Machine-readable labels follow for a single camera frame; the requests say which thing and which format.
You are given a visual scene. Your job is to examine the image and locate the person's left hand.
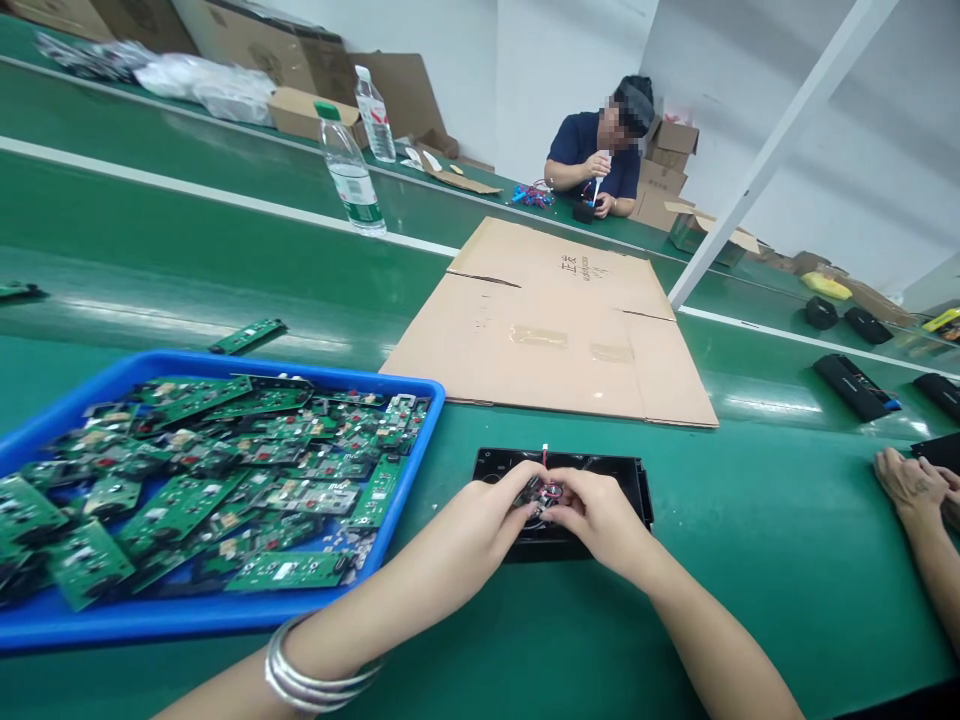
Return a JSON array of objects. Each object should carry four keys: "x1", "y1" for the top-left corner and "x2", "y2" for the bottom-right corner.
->
[{"x1": 431, "y1": 459, "x2": 554, "y2": 580}]

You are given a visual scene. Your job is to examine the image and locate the person's right hand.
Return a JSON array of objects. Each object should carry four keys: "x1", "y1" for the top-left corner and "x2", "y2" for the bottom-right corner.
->
[{"x1": 540, "y1": 470, "x2": 663, "y2": 568}]

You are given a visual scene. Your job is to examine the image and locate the black plastic speaker housing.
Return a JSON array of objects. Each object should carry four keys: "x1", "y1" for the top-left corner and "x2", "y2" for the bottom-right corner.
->
[{"x1": 472, "y1": 447, "x2": 655, "y2": 565}]

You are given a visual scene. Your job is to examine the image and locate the flattened cardboard sheet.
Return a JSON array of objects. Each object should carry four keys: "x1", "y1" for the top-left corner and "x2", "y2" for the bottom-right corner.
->
[{"x1": 378, "y1": 215, "x2": 721, "y2": 430}]

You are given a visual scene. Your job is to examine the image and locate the open green cardboard box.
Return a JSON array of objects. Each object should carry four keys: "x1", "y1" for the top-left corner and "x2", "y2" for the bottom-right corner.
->
[{"x1": 663, "y1": 200, "x2": 763, "y2": 270}]

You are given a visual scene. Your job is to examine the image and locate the torn cardboard scrap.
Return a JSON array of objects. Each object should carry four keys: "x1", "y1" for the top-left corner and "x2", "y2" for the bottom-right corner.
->
[{"x1": 434, "y1": 168, "x2": 504, "y2": 196}]

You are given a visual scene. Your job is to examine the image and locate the narrow green circuit board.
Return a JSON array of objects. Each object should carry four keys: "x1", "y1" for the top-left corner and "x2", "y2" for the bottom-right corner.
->
[{"x1": 207, "y1": 317, "x2": 289, "y2": 356}]

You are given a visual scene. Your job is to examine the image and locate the pile of green circuit boards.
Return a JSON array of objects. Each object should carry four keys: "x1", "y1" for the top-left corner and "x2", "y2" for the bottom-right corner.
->
[{"x1": 0, "y1": 372, "x2": 430, "y2": 613}]

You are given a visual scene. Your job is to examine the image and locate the blue plastic tray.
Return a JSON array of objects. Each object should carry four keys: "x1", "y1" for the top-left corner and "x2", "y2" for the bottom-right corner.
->
[{"x1": 0, "y1": 349, "x2": 448, "y2": 654}]

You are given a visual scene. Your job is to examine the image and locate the yellow bag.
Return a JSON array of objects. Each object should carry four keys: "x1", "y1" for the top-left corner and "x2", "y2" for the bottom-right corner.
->
[{"x1": 800, "y1": 271, "x2": 855, "y2": 301}]

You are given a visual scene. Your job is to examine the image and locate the stack of cartons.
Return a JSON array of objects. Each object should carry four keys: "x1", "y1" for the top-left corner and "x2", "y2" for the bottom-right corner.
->
[{"x1": 629, "y1": 112, "x2": 703, "y2": 232}]

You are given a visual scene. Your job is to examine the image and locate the clear bottle green cap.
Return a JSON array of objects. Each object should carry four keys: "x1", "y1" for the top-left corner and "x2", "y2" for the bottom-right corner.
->
[{"x1": 314, "y1": 102, "x2": 388, "y2": 238}]

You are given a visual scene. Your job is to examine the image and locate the white pillar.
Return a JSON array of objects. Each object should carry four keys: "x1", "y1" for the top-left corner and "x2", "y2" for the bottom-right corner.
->
[{"x1": 667, "y1": 0, "x2": 901, "y2": 310}]

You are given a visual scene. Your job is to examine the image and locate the clear bottle red label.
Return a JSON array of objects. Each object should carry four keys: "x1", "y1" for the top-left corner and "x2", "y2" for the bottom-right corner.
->
[{"x1": 352, "y1": 65, "x2": 397, "y2": 164}]

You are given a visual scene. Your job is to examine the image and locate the small open cardboard box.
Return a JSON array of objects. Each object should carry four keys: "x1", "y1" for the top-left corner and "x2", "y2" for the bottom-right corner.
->
[{"x1": 267, "y1": 86, "x2": 370, "y2": 150}]

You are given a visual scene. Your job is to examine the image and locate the large brown cardboard boxes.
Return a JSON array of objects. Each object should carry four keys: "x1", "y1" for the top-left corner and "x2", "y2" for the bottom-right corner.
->
[{"x1": 0, "y1": 0, "x2": 444, "y2": 144}]

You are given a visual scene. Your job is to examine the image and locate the pile of plastic bags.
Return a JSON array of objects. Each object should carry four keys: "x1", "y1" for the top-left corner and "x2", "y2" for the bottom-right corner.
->
[{"x1": 33, "y1": 29, "x2": 277, "y2": 127}]

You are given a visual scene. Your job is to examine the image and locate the pile of red blue wires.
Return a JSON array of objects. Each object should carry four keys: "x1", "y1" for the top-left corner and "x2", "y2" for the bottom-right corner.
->
[{"x1": 509, "y1": 182, "x2": 560, "y2": 213}]

